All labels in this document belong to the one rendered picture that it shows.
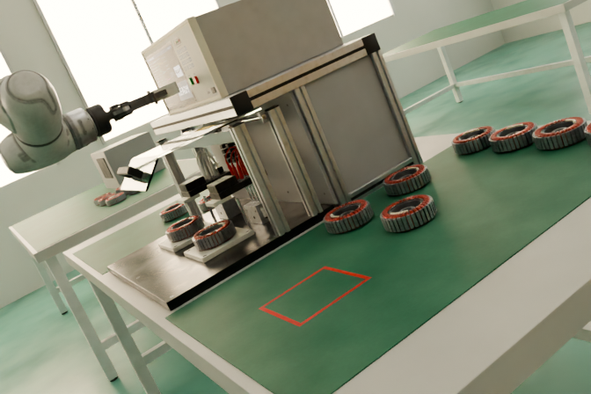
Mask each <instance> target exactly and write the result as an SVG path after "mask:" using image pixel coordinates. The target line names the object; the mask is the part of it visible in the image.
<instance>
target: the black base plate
mask: <svg viewBox="0 0 591 394"><path fill-rule="evenodd" d="M239 201H240V203H241V205H242V207H243V209H244V212H245V214H246V216H247V219H248V221H249V223H250V225H251V227H252V229H253V230H255V233H254V235H252V236H250V237H248V238H247V239H245V240H244V241H242V242H240V243H238V244H236V245H234V246H232V247H231V248H229V249H228V250H226V251H225V252H222V253H220V254H219V255H217V256H215V257H213V258H212V259H210V260H209V261H207V262H205V263H203V262H200V261H199V260H196V259H191V258H188V257H186V256H185V254H184V252H185V251H187V250H189V249H190V248H192V247H194V246H195V245H194V243H191V244H189V245H188V246H186V247H184V248H182V249H180V250H179V251H177V252H171V251H168V250H165V249H163V248H160V247H159V245H158V244H160V243H162V242H163V241H164V240H166V239H168V237H167V236H166V235H165V236H163V237H160V238H159V239H157V240H155V241H154V242H152V243H150V244H147V245H145V246H144V247H143V248H141V249H139V250H137V251H135V252H132V253H130V254H129V255H128V256H126V257H124V258H122V259H119V260H118V261H116V262H114V263H112V264H111V265H109V266H107V268H108V270H109V272H110V273H111V274H113V275H115V276H116V277H118V278H119V279H121V280H122V281H125V282H126V283H127V284H128V285H130V286H131V287H133V288H135V289H137V290H138V291H140V292H141V293H143V294H144V295H146V296H147V297H149V298H150V299H152V300H153V301H155V302H156V303H159V304H160V305H162V306H163V307H165V308H166V309H167V310H169V311H172V310H175V309H176V308H178V307H179V306H180V305H182V304H184V303H186V302H188V301H189V300H191V299H193V298H194V297H196V296H197V295H199V294H201V293H202V292H204V291H206V290H207V289H209V288H211V287H213V286H214V285H215V284H217V283H219V282H220V281H223V280H224V279H226V278H228V277H229V276H231V275H233V274H234V273H236V272H237V271H239V270H241V269H242V268H244V267H246V266H248V265H250V264H251V263H252V262H254V261H255V260H257V259H259V258H261V257H263V256H264V255H266V254H268V253H269V252H271V251H273V250H274V249H276V248H278V247H279V246H281V245H283V244H285V243H287V241H289V240H291V239H292V238H294V237H296V236H298V235H300V234H301V233H303V232H305V231H306V230H308V229H309V228H311V227H313V226H314V225H316V224H318V223H320V222H322V221H323V219H324V217H325V215H326V214H327V213H328V212H330V210H332V209H333V208H335V207H334V206H333V205H330V204H320V205H321V207H322V209H323V212H321V213H317V215H315V216H308V214H307V212H306V209H305V207H304V205H303V203H302V202H290V201H279V203H280V206H281V209H282V212H283V214H284V215H285V217H286V220H287V222H288V226H289V228H290V229H291V231H289V232H285V234H284V235H282V236H279V235H278V236H276V235H275V233H274V230H273V227H272V225H271V223H270V222H267V223H265V224H258V223H252V222H251V220H250V218H249V216H248V214H247V212H246V210H245V207H244V205H245V204H247V203H249V202H251V199H239ZM212 211H213V213H214V215H215V218H216V220H217V221H218V222H219V221H223V220H231V221H232V222H233V224H234V227H238V228H243V229H248V226H247V224H246V222H245V220H244V217H243V215H242V213H240V214H238V215H235V216H233V217H231V218H230V219H223V218H219V216H218V214H217V212H216V210H215V209H213V210H212ZM201 219H202V221H203V222H208V223H215V222H214V219H213V217H212V215H211V214H210V212H207V213H206V214H204V215H203V216H202V218H201Z"/></svg>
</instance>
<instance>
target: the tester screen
mask: <svg viewBox="0 0 591 394"><path fill-rule="evenodd" d="M147 63H148V64H149V66H150V70H151V72H152V74H153V76H154V78H155V80H156V82H157V85H158V87H159V88H161V87H163V86H166V85H167V84H171V83H173V82H176V83H179V82H181V81H183V80H185V79H186V78H185V76H182V77H178V78H176V79H174V80H171V77H170V75H169V73H168V70H169V69H172V68H174V67H176V66H177V65H179V62H178V60H177V58H176V56H175V54H174V52H173V50H172V48H171V45H169V46H168V47H166V48H164V49H163V50H161V51H160V52H158V53H157V54H155V55H153V56H152V57H150V58H149V59H148V60H147ZM177 95H178V93H177V94H175V95H173V96H170V97H169V98H172V97H174V96H177ZM178 97H179V95H178ZM169 98H165V99H164V101H165V100H166V99H169ZM191 99H194V97H192V98H188V99H186V100H183V101H181V100H180V98H179V101H177V102H174V103H171V104H169V105H167V104H166V105H167V106H168V108H169V107H172V106H176V105H178V104H181V103H184V102H187V101H189V100H191ZM165 103H166V101H165Z"/></svg>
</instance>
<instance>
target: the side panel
mask: <svg viewBox="0 0 591 394"><path fill-rule="evenodd" d="M292 92H293V93H294V96H295V100H296V102H297V104H298V106H299V108H300V111H301V113H302V116H303V118H304V121H305V123H306V126H307V128H308V130H309V132H310V136H311V138H312V140H313V142H314V144H315V147H316V149H317V153H318V154H319V157H320V159H321V162H322V164H323V166H324V168H325V172H326V174H327V176H328V179H329V180H330V183H331V185H332V189H333V191H334V193H335V195H336V198H337V200H338V202H339V203H337V204H336V206H337V207H338V206H339V205H340V206H341V205H342V204H344V205H345V203H346V202H347V203H348V202H349V201H355V200H362V199H363V198H365V197H367V196H368V195H370V194H372V193H373V192H375V191H376V190H378V189H380V188H381V187H383V181H384V179H385V178H386V177H387V176H389V175H390V174H392V173H394V171H397V170H400V169H403V168H406V167H407V166H410V165H411V166H413V165H416V164H422V163H423V160H422V158H421V155H420V152H419V149H418V146H417V144H416V142H415V140H414V137H413V134H412V131H411V128H410V126H409V123H408V121H407V119H406V116H405V112H404V109H403V107H402V105H401V102H400V100H399V97H398V94H397V91H396V89H395V86H394V83H393V82H392V79H391V76H390V72H389V71H388V68H387V65H386V63H385V60H384V58H383V54H382V51H381V49H380V50H378V51H376V52H374V53H372V54H370V55H367V56H365V57H362V58H361V59H359V60H357V61H355V62H352V63H349V64H348V65H346V66H344V67H342V68H340V69H336V70H334V71H333V72H331V73H329V74H327V75H325V76H323V77H320V78H318V79H316V80H314V81H312V82H310V83H307V84H305V85H303V86H301V87H299V88H297V89H295V90H293V91H292Z"/></svg>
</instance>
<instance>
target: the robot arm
mask: <svg viewBox="0 0 591 394"><path fill-rule="evenodd" d="M146 92H147V94H146V95H144V96H142V97H140V98H136V99H134V100H132V101H129V102H128V101H125V102H122V103H120V104H116V105H113V106H110V107H108V108H109V110H110V111H108V112H106V111H105V110H104V108H103V106H102V105H100V104H96V105H94V106H90V107H88V108H86V109H85V110H84V109H83V108H77V109H76V110H74V111H71V112H69V113H65V114H62V109H61V105H60V101H59V99H58V96H57V94H56V92H55V89H54V87H53V85H52V84H51V83H50V82H49V81H48V80H47V79H46V78H45V77H44V76H43V75H41V74H40V73H38V72H36V71H33V70H29V69H22V70H18V71H16V72H13V73H12V74H10V75H7V76H5V77H3V78H1V79H0V125H2V126H3V127H5V128H6V129H8V130H9V131H10V132H11V133H10V134H8V135H7V136H6V137H5V138H4V139H3V140H2V141H1V142H0V157H1V158H2V160H3V162H4V165H5V166H6V167H7V168H8V169H9V170H10V171H11V172H13V173H15V174H24V173H28V172H33V171H38V170H41V169H44V168H46V167H49V166H50V165H52V164H56V163H58V162H60V161H62V160H63V159H64V158H66V157H67V156H68V155H70V154H71V153H73V152H74V151H76V150H80V149H81V148H83V147H85V146H88V144H91V142H95V141H97V140H98V137H100V136H102V135H106V134H108V133H111V132H112V130H113V128H112V124H111V120H114V121H115V122H116V121H118V120H122V119H124V117H126V116H128V115H130V114H132V113H133V111H135V110H137V109H139V108H142V107H144V106H148V105H149V104H153V103H155V104H156V105H157V104H158V101H161V100H163V99H167V98H169V97H170V96H173V95H175V94H177V93H180V90H179V88H178V86H177V83H176V82H173V83H171V84H167V85H166V86H163V87H161V88H158V89H156V90H154V91H151V92H150V91H146Z"/></svg>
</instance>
